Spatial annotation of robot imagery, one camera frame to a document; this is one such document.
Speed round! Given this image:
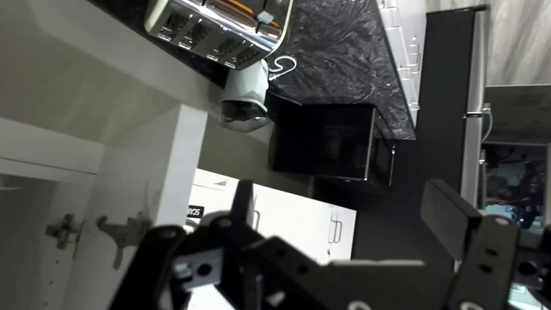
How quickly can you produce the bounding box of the white cupboard door with hinges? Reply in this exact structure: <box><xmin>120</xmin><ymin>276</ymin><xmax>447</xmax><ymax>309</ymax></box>
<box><xmin>60</xmin><ymin>103</ymin><xmax>209</xmax><ymax>310</ymax></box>

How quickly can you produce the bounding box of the white base cabinet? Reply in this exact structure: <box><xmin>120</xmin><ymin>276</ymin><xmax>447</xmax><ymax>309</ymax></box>
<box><xmin>375</xmin><ymin>0</ymin><xmax>427</xmax><ymax>126</ymax></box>

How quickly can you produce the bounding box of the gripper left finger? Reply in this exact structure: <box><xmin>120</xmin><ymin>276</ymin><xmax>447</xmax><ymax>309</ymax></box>
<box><xmin>108</xmin><ymin>179</ymin><xmax>321</xmax><ymax>310</ymax></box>

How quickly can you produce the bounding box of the black and silver refrigerator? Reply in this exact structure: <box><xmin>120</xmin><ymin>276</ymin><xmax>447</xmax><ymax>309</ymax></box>
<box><xmin>415</xmin><ymin>4</ymin><xmax>492</xmax><ymax>208</ymax></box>

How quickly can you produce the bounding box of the black microwave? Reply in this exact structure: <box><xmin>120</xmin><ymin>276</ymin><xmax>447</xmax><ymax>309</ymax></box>
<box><xmin>269</xmin><ymin>102</ymin><xmax>396</xmax><ymax>186</ymax></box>

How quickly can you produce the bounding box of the silver four-slot toaster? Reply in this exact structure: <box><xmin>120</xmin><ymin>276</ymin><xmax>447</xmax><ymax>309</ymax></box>
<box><xmin>144</xmin><ymin>0</ymin><xmax>294</xmax><ymax>71</ymax></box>

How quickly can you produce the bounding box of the white cable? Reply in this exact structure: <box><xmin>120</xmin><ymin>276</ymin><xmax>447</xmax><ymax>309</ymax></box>
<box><xmin>269</xmin><ymin>56</ymin><xmax>298</xmax><ymax>81</ymax></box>

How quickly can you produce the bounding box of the white electric kettle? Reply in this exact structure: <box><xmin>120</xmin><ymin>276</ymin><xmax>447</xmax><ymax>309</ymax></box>
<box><xmin>217</xmin><ymin>59</ymin><xmax>272</xmax><ymax>133</ymax></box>

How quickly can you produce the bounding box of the white wall cupboard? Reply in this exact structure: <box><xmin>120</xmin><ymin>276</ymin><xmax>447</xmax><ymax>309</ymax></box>
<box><xmin>0</xmin><ymin>103</ymin><xmax>358</xmax><ymax>310</ymax></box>

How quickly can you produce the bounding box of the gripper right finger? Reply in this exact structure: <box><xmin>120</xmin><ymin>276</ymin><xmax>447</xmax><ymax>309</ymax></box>
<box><xmin>421</xmin><ymin>179</ymin><xmax>551</xmax><ymax>310</ymax></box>

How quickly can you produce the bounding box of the window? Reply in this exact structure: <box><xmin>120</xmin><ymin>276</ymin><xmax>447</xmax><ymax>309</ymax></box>
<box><xmin>479</xmin><ymin>142</ymin><xmax>551</xmax><ymax>235</ymax></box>

